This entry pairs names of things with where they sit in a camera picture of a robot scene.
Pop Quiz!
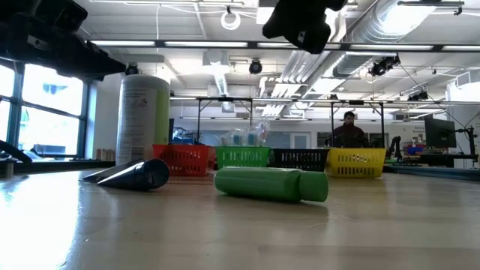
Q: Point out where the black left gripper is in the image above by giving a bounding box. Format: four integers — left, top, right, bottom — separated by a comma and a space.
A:
14, 22, 127, 82

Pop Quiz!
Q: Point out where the dark blue shave tube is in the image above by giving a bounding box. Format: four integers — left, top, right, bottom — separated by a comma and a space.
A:
79, 160, 146, 185
96, 158, 170, 191

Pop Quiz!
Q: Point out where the red toothbrush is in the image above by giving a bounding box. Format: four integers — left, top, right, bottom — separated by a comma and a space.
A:
254, 119, 272, 148

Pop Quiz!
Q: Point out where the green shampoo bottle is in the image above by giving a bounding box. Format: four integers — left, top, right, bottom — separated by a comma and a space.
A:
214, 166, 330, 204

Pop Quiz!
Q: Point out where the large window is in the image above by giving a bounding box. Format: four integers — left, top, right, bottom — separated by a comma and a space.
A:
0, 55, 91, 161

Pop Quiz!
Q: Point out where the white green wipes canister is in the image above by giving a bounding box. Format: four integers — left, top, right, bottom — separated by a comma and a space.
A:
115, 73, 171, 167

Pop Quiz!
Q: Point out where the ceiling light strip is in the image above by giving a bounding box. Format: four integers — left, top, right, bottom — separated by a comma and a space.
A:
89, 39, 480, 53

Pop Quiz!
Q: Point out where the red plastic basket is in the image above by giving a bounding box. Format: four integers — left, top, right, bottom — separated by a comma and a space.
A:
151, 143, 212, 177

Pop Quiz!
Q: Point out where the person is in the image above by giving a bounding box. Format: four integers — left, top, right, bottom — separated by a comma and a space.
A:
331, 110, 371, 149

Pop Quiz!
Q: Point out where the black plastic basket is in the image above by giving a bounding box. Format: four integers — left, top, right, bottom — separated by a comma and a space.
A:
268, 148, 331, 173

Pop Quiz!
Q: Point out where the green plastic basket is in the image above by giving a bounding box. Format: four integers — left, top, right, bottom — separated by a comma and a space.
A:
214, 145, 271, 170

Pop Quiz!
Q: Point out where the yellow plastic basket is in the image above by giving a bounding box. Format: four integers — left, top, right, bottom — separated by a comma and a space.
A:
325, 147, 387, 179

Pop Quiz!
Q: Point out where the black computer monitor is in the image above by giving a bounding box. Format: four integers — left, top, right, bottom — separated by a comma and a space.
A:
423, 117, 458, 150

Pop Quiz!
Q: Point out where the black overhead camera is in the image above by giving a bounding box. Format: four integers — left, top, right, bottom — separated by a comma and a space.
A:
248, 58, 264, 76

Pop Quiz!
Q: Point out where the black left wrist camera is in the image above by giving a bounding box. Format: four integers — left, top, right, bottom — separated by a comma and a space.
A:
35, 0, 89, 33

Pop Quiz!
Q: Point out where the silver ventilation duct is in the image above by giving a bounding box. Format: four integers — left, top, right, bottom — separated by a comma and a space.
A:
331, 0, 438, 78

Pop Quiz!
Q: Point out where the white ceiling ring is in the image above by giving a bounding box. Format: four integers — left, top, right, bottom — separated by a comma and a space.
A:
220, 10, 242, 32

